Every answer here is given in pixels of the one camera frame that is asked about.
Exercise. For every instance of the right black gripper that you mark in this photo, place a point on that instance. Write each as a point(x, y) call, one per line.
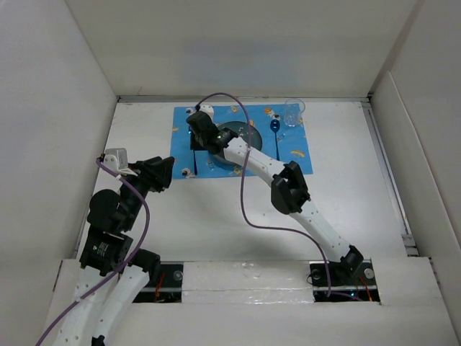
point(194, 145)

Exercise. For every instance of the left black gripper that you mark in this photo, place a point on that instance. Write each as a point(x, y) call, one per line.
point(155, 171)

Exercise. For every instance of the teal ceramic plate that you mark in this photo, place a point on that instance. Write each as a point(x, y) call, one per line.
point(241, 128)

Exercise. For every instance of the blue metal spoon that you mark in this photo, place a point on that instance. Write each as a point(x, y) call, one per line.
point(275, 126)

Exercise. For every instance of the blue space-print cloth placemat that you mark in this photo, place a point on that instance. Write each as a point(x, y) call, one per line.
point(292, 141)

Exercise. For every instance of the clear plastic cup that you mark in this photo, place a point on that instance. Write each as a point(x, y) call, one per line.
point(293, 112)

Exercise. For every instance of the blue metal fork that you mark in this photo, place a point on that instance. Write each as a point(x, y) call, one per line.
point(194, 162)

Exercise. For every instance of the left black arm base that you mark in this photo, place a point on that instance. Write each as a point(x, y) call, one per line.
point(166, 288)

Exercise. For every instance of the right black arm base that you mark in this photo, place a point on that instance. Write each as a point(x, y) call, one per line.
point(360, 287)

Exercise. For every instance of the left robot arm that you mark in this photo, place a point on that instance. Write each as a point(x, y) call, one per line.
point(113, 268)

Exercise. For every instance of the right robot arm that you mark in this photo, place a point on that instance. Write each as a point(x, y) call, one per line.
point(288, 190)

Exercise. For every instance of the white foam front barrier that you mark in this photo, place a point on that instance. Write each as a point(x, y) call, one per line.
point(255, 283)

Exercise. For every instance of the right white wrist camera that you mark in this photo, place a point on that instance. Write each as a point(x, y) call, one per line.
point(205, 108)

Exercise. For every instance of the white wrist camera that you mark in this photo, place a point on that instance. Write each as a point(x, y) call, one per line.
point(205, 108)
point(114, 160)

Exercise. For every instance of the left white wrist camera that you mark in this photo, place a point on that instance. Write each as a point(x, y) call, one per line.
point(114, 160)

